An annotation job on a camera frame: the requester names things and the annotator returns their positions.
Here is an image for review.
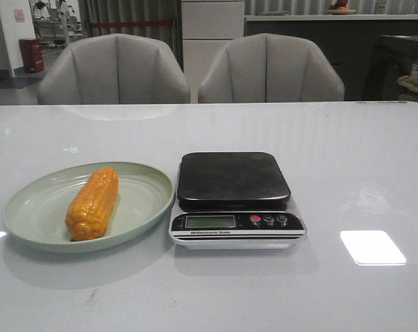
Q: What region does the left grey armchair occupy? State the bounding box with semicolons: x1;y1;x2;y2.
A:
37;33;190;105

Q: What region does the white drawer cabinet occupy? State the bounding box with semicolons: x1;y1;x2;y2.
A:
181;1;244;103

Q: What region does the fruit bowl on counter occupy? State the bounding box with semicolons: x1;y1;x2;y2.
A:
327;0;356;15

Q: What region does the grey armchair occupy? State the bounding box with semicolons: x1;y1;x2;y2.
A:
198;33;345;104
37;33;190;105

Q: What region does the red trash bin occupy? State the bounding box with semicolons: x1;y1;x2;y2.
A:
19;38;44;73

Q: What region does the orange corn cob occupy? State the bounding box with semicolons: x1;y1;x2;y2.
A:
65;167;119;241

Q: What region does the dark side table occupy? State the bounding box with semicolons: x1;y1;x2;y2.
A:
362;35;418;100

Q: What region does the red barrier belt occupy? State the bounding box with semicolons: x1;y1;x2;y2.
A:
90;19;174;28

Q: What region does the light green plate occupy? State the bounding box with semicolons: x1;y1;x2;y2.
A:
3;162;174;253

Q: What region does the pink wall notice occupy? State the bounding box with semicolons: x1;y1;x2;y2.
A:
13;9;26;23

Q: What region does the black silver kitchen scale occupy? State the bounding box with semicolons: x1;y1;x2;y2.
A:
169;151;308;250

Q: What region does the dark counter with white top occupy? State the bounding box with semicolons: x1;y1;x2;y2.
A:
245;14;418;101

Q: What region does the right grey armchair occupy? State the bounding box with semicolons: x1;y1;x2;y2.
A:
198;33;345;104

